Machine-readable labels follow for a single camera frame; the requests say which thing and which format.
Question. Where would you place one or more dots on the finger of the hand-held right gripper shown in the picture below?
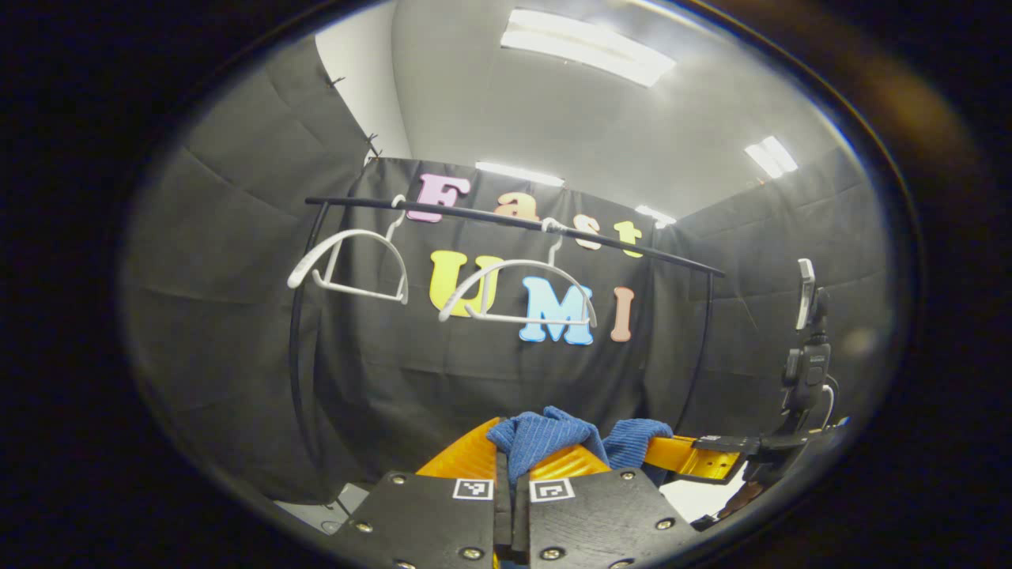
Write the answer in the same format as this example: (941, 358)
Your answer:
(688, 458)

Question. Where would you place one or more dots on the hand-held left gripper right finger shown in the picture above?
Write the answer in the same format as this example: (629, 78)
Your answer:
(601, 518)

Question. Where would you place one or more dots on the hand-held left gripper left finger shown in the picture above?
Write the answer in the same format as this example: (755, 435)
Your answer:
(427, 521)

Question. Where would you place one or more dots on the white plastic hanger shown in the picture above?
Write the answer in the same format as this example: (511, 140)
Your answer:
(356, 231)
(514, 264)

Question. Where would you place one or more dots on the black clothes rack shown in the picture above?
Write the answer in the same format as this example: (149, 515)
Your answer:
(474, 215)

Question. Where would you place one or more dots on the small ceiling light panel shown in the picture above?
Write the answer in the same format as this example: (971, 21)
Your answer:
(655, 215)
(771, 156)

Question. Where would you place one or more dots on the long ceiling light strip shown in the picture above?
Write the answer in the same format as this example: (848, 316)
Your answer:
(518, 173)

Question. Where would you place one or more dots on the large ceiling light panel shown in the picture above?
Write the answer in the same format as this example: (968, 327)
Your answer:
(589, 43)

